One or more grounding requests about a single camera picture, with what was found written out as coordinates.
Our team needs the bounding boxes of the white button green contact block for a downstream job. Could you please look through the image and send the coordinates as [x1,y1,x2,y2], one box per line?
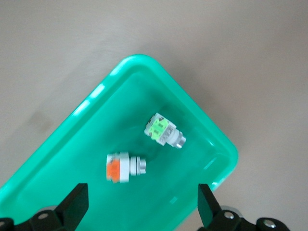
[143,112,187,150]

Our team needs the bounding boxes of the green plastic tray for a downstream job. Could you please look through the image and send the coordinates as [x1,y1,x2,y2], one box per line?
[0,54,239,231]

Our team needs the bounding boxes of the brown table cover sheet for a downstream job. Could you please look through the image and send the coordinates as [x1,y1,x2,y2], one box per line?
[0,0,308,231]

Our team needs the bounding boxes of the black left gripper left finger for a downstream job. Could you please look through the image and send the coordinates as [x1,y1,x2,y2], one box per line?
[28,183,89,231]

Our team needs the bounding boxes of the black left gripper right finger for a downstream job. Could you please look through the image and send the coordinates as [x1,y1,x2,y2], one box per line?
[197,184,256,231]

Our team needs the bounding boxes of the white button orange contact block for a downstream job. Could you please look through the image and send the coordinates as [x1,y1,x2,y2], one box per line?
[105,152,147,184]

